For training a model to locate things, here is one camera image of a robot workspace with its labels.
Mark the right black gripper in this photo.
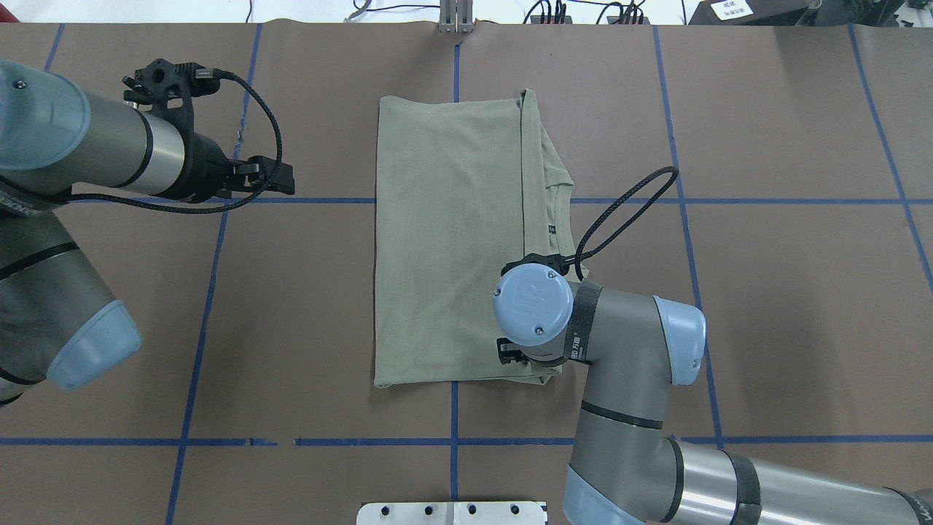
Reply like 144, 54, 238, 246
496, 253, 574, 365

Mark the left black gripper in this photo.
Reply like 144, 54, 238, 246
121, 59, 294, 203

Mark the olive green long-sleeve shirt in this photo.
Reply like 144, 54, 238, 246
374, 89, 576, 389

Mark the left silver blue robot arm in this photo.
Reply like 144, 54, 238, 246
1, 59, 294, 408

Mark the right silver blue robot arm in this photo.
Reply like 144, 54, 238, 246
492, 254, 931, 524

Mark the black labelled box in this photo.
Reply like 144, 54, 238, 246
687, 1, 811, 26

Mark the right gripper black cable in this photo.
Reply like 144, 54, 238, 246
558, 166, 680, 281

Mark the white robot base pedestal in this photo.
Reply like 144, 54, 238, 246
356, 499, 549, 524

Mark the aluminium frame post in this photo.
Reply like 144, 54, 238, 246
439, 0, 475, 34

